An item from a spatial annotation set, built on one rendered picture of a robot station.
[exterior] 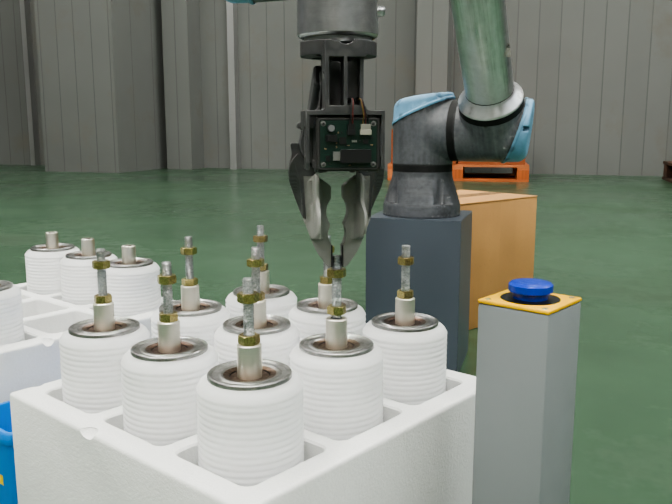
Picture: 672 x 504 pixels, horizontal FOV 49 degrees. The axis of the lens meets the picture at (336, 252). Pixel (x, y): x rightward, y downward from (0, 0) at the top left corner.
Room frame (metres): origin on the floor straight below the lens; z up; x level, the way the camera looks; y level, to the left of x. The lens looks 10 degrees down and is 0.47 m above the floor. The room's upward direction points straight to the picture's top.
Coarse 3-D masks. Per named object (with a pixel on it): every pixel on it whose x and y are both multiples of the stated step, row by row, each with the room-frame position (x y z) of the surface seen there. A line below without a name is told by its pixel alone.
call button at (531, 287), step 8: (512, 280) 0.67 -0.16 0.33; (520, 280) 0.67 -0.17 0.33; (528, 280) 0.67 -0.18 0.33; (536, 280) 0.67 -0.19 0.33; (544, 280) 0.67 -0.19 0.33; (512, 288) 0.65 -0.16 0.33; (520, 288) 0.65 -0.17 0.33; (528, 288) 0.64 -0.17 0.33; (536, 288) 0.64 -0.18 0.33; (544, 288) 0.64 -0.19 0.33; (552, 288) 0.65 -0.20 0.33; (512, 296) 0.67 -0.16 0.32; (520, 296) 0.65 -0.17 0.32; (528, 296) 0.65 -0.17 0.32; (536, 296) 0.65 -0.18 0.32; (544, 296) 0.65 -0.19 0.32
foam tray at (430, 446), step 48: (48, 384) 0.80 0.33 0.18; (48, 432) 0.72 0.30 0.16; (96, 432) 0.68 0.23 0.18; (384, 432) 0.67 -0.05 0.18; (432, 432) 0.72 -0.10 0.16; (48, 480) 0.73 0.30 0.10; (96, 480) 0.66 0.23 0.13; (144, 480) 0.61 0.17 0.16; (192, 480) 0.57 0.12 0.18; (288, 480) 0.57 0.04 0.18; (336, 480) 0.60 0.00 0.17; (384, 480) 0.65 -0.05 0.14; (432, 480) 0.72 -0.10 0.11
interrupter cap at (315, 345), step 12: (312, 336) 0.74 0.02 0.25; (324, 336) 0.74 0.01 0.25; (348, 336) 0.74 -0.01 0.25; (360, 336) 0.74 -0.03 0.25; (300, 348) 0.71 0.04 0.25; (312, 348) 0.70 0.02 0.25; (324, 348) 0.71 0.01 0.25; (348, 348) 0.71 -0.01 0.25; (360, 348) 0.70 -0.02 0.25; (372, 348) 0.71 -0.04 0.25
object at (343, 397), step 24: (312, 360) 0.68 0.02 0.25; (336, 360) 0.68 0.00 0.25; (360, 360) 0.68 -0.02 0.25; (312, 384) 0.68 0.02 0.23; (336, 384) 0.67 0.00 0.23; (360, 384) 0.68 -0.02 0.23; (312, 408) 0.68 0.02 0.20; (336, 408) 0.67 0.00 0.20; (360, 408) 0.68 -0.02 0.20; (336, 432) 0.67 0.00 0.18; (360, 432) 0.68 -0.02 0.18
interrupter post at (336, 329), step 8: (328, 320) 0.71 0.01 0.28; (336, 320) 0.71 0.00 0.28; (344, 320) 0.71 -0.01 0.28; (328, 328) 0.71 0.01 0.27; (336, 328) 0.71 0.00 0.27; (344, 328) 0.71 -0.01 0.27; (328, 336) 0.71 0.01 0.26; (336, 336) 0.71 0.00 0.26; (344, 336) 0.71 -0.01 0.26; (328, 344) 0.71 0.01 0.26; (336, 344) 0.71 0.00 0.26; (344, 344) 0.71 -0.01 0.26
